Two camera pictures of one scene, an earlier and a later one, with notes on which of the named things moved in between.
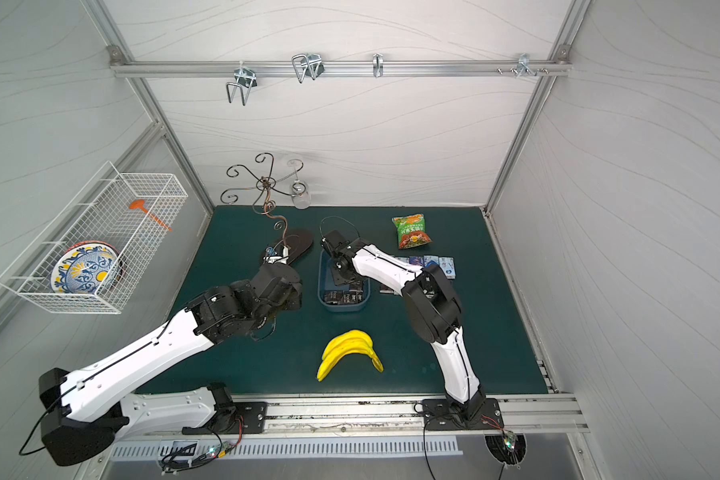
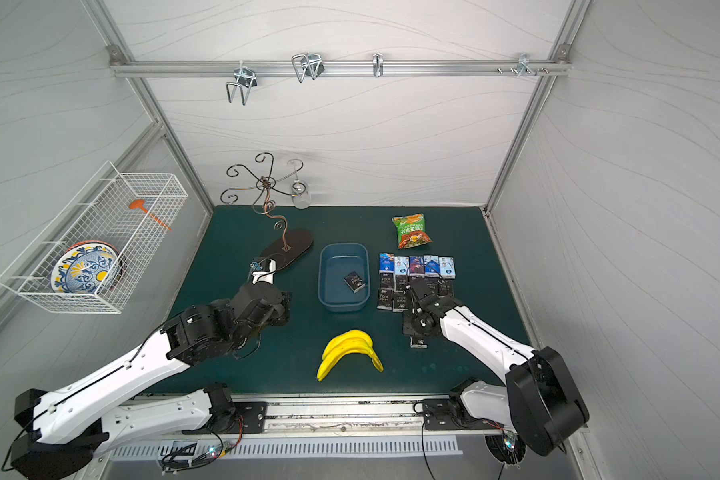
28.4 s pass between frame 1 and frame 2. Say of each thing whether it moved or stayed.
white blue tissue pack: stayed
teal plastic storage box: stayed
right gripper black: moved
